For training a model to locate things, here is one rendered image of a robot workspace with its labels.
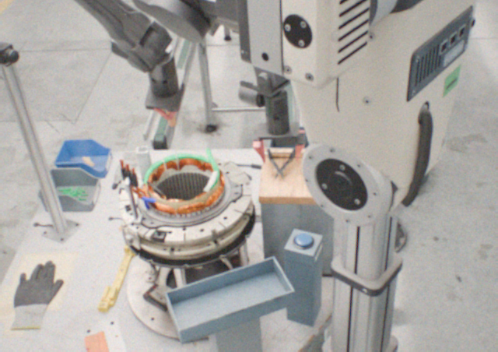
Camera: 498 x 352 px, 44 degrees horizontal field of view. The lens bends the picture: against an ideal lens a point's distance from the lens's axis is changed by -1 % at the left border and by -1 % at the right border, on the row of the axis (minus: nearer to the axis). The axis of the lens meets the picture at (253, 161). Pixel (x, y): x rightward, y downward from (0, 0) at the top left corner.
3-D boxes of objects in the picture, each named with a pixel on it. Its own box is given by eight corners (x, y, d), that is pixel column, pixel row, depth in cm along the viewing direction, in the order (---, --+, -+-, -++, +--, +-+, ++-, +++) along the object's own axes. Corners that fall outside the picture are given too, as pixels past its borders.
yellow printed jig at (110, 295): (125, 251, 178) (123, 243, 176) (136, 252, 178) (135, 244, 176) (98, 312, 161) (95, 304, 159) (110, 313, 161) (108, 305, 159)
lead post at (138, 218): (133, 225, 141) (124, 185, 134) (136, 217, 143) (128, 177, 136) (141, 225, 140) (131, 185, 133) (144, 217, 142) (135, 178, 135)
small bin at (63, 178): (103, 184, 204) (98, 167, 199) (92, 213, 193) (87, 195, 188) (55, 185, 205) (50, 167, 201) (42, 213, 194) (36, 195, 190)
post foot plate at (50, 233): (82, 225, 189) (82, 223, 188) (62, 244, 182) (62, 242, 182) (60, 216, 192) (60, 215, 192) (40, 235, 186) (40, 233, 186)
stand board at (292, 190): (264, 155, 168) (264, 148, 167) (334, 156, 166) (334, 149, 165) (258, 203, 152) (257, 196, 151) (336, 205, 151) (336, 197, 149)
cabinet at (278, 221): (268, 226, 184) (264, 156, 168) (331, 227, 182) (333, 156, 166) (264, 275, 168) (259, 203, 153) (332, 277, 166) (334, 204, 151)
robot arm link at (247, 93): (267, 77, 139) (289, 62, 144) (229, 65, 146) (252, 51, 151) (270, 122, 146) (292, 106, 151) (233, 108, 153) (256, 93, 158)
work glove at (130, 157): (123, 153, 218) (122, 146, 217) (156, 152, 217) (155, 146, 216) (107, 196, 199) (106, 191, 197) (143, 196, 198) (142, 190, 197)
